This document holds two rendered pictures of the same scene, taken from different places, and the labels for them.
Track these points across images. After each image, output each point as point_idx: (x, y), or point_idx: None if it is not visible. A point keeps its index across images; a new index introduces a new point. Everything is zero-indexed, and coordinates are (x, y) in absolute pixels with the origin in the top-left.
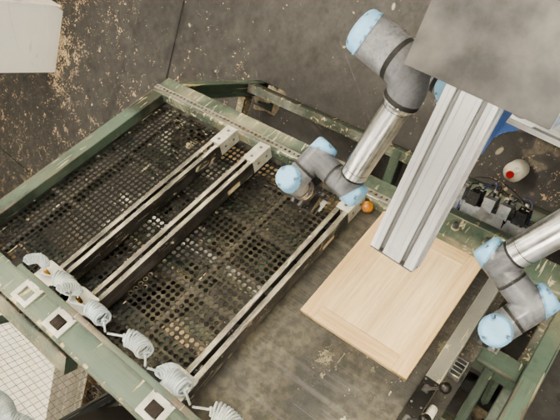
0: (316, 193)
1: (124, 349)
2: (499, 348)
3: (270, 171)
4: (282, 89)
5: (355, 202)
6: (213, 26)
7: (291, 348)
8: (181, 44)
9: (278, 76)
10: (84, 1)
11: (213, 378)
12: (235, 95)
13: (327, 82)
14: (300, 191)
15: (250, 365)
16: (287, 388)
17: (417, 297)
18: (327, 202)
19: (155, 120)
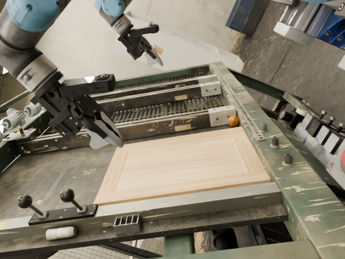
0: (137, 39)
1: (50, 130)
2: (54, 118)
3: (211, 98)
4: (308, 103)
5: (105, 6)
6: (293, 65)
7: (86, 160)
8: (275, 77)
9: (310, 94)
10: (252, 60)
11: (46, 153)
12: (271, 95)
13: (336, 96)
14: (106, 14)
15: (63, 156)
16: (53, 172)
17: (182, 172)
18: (156, 62)
19: (195, 75)
